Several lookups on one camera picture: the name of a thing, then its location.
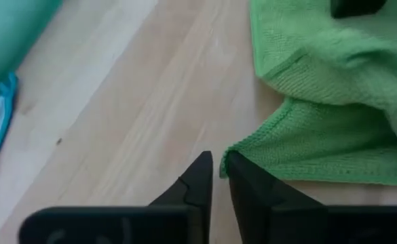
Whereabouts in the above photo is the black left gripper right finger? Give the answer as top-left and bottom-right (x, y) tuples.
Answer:
(225, 150), (397, 244)

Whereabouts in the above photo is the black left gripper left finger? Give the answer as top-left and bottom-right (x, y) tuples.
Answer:
(18, 150), (214, 244)

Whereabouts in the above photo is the teal translucent plastic bin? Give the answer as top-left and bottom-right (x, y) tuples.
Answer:
(0, 0), (63, 101)

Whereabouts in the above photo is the bright green microfiber towel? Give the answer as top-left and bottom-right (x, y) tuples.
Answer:
(219, 0), (397, 188)

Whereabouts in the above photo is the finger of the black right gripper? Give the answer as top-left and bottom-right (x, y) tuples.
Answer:
(330, 0), (388, 20)

